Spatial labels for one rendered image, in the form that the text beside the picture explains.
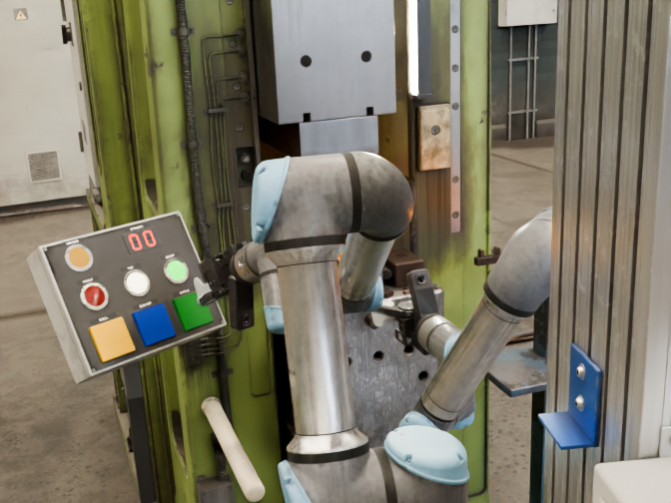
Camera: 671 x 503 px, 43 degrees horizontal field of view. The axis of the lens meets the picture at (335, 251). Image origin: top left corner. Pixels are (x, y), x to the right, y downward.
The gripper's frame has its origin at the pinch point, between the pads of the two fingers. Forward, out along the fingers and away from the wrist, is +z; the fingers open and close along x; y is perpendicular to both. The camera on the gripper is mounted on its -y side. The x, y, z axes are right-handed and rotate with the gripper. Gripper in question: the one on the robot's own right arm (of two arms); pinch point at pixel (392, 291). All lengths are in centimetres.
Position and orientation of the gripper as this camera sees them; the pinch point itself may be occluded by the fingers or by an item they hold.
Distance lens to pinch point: 192.0
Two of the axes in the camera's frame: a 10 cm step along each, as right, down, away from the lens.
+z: -3.5, -2.7, 9.0
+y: 0.4, 9.5, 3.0
